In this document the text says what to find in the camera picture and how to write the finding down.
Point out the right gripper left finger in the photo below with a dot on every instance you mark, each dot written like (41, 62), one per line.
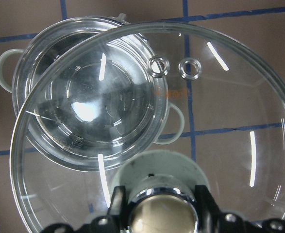
(117, 210)

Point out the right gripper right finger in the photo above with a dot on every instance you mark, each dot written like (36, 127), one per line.
(207, 210)

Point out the glass pot lid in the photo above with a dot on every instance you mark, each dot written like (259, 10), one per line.
(233, 142)

